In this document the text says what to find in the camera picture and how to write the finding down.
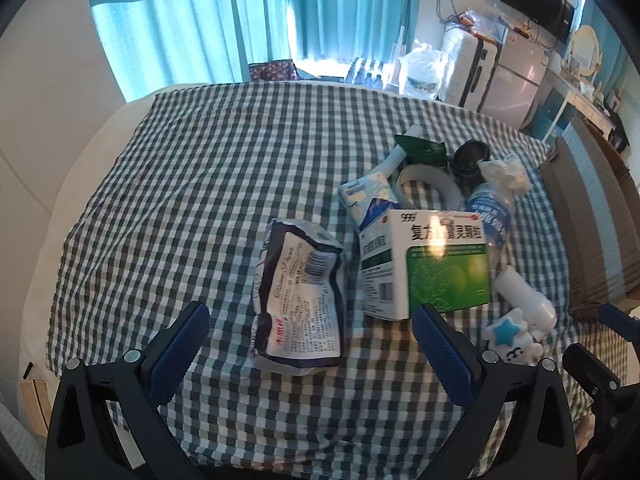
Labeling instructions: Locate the blue label cotton swab jar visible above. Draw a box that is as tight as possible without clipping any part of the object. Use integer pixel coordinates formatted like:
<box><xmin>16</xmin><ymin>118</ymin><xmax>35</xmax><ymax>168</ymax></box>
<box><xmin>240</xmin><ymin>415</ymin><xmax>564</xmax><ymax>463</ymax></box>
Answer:
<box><xmin>466</xmin><ymin>182</ymin><xmax>517</xmax><ymax>266</ymax></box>

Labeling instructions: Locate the silver small fridge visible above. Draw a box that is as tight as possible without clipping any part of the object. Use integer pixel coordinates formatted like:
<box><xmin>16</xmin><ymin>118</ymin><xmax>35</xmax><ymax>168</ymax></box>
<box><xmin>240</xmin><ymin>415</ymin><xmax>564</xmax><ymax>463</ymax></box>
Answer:
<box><xmin>482</xmin><ymin>30</ymin><xmax>548</xmax><ymax>131</ymax></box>

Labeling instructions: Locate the white suitcase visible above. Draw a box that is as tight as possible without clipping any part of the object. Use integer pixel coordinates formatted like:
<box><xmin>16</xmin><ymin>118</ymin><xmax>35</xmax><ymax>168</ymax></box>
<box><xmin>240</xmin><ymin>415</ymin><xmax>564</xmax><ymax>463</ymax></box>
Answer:
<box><xmin>440</xmin><ymin>27</ymin><xmax>502</xmax><ymax>111</ymax></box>

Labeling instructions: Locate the dark blue snack packet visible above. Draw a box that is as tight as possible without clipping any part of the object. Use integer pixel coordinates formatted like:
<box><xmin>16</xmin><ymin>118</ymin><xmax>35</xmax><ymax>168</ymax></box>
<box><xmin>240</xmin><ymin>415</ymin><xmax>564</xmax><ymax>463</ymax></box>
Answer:
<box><xmin>249</xmin><ymin>217</ymin><xmax>347</xmax><ymax>376</ymax></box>

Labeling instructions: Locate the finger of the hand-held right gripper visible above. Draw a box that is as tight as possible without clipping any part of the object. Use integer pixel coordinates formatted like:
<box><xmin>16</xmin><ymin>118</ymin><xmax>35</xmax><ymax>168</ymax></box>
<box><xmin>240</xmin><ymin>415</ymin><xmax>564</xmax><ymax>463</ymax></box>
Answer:
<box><xmin>599</xmin><ymin>304</ymin><xmax>640</xmax><ymax>346</ymax></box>
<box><xmin>564</xmin><ymin>342</ymin><xmax>640</xmax><ymax>461</ymax></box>

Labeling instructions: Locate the checkered cloth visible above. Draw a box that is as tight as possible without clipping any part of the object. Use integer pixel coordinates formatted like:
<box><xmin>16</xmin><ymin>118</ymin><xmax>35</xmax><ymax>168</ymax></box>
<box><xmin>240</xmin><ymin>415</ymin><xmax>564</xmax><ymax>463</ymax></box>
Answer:
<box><xmin>45</xmin><ymin>82</ymin><xmax>628</xmax><ymax>468</ymax></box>

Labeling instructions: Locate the patterned fabric bag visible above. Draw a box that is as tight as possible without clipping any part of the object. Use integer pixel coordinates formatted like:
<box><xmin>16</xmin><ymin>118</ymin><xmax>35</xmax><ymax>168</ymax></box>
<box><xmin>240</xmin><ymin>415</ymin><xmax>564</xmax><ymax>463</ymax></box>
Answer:
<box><xmin>248</xmin><ymin>61</ymin><xmax>301</xmax><ymax>82</ymax></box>

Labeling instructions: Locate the black hanging bag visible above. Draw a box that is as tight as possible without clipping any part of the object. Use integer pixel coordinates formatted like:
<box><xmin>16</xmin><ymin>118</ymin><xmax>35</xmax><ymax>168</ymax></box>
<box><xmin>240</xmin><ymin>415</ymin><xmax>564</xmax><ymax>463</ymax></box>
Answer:
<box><xmin>607</xmin><ymin>97</ymin><xmax>631</xmax><ymax>157</ymax></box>

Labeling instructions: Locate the green foil packet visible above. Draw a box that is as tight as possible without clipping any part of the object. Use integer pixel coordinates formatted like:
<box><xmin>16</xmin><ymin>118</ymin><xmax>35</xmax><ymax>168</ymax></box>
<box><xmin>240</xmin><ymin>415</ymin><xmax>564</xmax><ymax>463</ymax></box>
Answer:
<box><xmin>394</xmin><ymin>134</ymin><xmax>447</xmax><ymax>167</ymax></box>

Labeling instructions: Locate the pack of water bottles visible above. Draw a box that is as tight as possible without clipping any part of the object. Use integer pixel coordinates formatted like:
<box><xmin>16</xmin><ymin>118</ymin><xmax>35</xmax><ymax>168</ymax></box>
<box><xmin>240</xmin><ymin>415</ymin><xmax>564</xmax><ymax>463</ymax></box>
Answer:
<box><xmin>345</xmin><ymin>57</ymin><xmax>386</xmax><ymax>88</ymax></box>

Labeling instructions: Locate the white tube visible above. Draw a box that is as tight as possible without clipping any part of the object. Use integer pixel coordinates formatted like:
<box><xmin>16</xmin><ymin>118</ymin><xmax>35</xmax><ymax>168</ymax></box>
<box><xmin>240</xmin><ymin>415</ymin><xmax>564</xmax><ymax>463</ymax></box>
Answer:
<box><xmin>384</xmin><ymin>127</ymin><xmax>426</xmax><ymax>177</ymax></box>

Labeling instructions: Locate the light blue tissue pack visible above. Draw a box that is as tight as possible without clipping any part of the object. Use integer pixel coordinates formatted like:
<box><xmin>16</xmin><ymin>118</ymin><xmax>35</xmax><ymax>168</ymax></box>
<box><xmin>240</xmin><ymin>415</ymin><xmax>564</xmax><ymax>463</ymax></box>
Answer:
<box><xmin>337</xmin><ymin>172</ymin><xmax>401</xmax><ymax>241</ymax></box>

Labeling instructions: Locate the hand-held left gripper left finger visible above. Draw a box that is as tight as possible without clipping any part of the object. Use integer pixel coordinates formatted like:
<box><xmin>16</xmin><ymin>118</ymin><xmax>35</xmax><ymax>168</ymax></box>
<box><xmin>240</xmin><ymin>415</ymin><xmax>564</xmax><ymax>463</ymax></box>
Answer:
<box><xmin>45</xmin><ymin>301</ymin><xmax>211</xmax><ymax>480</ymax></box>

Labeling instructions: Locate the wooden bed frame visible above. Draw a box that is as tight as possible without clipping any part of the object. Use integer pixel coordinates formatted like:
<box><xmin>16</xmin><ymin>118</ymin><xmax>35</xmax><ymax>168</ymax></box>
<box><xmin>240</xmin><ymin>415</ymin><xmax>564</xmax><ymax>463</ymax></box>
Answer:
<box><xmin>19</xmin><ymin>364</ymin><xmax>55</xmax><ymax>437</ymax></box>

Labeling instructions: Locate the white dressing table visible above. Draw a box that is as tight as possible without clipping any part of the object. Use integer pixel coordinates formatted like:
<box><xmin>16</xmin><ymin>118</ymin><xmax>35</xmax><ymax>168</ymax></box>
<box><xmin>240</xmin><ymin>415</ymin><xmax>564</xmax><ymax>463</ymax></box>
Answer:
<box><xmin>542</xmin><ymin>67</ymin><xmax>621</xmax><ymax>143</ymax></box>

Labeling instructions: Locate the white crumpled tissue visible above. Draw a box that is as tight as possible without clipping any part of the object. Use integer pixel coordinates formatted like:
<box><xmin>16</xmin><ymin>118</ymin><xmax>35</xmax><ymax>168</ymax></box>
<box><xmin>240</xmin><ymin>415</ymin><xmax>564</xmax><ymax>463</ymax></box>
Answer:
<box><xmin>477</xmin><ymin>152</ymin><xmax>532</xmax><ymax>194</ymax></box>

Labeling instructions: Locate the white oval mirror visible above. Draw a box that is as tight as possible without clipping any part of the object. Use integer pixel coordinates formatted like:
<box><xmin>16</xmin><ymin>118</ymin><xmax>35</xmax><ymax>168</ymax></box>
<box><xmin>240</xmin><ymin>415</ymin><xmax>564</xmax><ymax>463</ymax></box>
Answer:
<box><xmin>570</xmin><ymin>25</ymin><xmax>601</xmax><ymax>78</ymax></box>

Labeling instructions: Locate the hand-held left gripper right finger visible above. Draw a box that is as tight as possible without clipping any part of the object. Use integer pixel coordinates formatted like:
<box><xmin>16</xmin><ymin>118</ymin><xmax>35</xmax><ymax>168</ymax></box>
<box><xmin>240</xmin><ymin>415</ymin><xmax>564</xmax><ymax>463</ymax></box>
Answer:
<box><xmin>412</xmin><ymin>303</ymin><xmax>578</xmax><ymax>480</ymax></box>

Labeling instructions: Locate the narrow teal curtain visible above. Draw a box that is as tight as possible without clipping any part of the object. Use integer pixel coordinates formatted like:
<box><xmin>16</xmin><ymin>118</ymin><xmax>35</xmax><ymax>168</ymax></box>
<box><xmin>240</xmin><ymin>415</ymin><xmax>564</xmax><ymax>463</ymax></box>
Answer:
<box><xmin>575</xmin><ymin>0</ymin><xmax>626</xmax><ymax>101</ymax></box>

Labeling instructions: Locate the grey tape roll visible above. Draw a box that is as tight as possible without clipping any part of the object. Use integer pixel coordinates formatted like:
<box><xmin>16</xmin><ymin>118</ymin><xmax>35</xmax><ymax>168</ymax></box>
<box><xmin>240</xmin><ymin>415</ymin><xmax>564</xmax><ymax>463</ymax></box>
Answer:
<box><xmin>397</xmin><ymin>162</ymin><xmax>463</xmax><ymax>211</ymax></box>

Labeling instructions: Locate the blue basket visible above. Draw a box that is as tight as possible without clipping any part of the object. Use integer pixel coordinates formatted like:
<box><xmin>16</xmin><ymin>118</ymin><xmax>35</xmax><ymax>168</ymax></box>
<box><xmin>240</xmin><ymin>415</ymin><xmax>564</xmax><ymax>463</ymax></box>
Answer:
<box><xmin>532</xmin><ymin>87</ymin><xmax>566</xmax><ymax>138</ymax></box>

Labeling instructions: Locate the green white medicine box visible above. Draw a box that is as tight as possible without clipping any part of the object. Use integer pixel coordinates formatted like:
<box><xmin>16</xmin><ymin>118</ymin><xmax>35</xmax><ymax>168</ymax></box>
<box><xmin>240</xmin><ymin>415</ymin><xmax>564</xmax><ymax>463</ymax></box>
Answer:
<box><xmin>357</xmin><ymin>209</ymin><xmax>493</xmax><ymax>322</ymax></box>

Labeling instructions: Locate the white toy with blue star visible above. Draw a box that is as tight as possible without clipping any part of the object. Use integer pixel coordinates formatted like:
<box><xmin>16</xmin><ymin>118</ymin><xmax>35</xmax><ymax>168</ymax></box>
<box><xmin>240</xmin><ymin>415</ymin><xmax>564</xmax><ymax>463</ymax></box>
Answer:
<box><xmin>481</xmin><ymin>309</ymin><xmax>544</xmax><ymax>367</ymax></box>

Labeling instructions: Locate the black round jar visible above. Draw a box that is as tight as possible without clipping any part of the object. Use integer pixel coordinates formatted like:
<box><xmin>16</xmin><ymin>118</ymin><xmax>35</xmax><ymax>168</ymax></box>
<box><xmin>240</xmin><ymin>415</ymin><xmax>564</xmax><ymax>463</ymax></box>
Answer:
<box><xmin>451</xmin><ymin>141</ymin><xmax>492</xmax><ymax>179</ymax></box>

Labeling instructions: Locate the large water jug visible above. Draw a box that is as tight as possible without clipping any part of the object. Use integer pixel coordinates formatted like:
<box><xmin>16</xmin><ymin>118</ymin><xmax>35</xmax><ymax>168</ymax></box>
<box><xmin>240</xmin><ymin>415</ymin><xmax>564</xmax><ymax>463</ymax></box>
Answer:
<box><xmin>398</xmin><ymin>40</ymin><xmax>443</xmax><ymax>101</ymax></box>

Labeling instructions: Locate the light blue sheer curtain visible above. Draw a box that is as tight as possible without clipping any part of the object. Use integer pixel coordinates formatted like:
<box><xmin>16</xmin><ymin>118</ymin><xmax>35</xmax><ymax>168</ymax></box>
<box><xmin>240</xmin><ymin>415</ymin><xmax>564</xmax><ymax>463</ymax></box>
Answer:
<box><xmin>82</xmin><ymin>0</ymin><xmax>301</xmax><ymax>106</ymax></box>

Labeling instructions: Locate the clear plastic bags pile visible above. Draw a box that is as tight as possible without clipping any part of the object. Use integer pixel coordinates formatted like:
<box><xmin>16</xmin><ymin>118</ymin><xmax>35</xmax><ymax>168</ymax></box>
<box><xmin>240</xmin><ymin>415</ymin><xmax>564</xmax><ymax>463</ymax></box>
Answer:
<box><xmin>452</xmin><ymin>7</ymin><xmax>511</xmax><ymax>43</ymax></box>

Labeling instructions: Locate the cardboard box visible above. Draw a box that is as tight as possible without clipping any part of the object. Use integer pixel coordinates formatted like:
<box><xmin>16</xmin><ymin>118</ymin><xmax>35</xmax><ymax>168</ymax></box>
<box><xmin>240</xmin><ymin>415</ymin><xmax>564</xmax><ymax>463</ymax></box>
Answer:
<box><xmin>539</xmin><ymin>117</ymin><xmax>640</xmax><ymax>320</ymax></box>

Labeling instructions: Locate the white plastic bottle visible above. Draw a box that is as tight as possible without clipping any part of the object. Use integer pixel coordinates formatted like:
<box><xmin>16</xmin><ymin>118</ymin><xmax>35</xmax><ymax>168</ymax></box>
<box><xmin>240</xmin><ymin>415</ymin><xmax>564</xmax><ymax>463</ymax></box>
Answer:
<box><xmin>492</xmin><ymin>265</ymin><xmax>558</xmax><ymax>332</ymax></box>

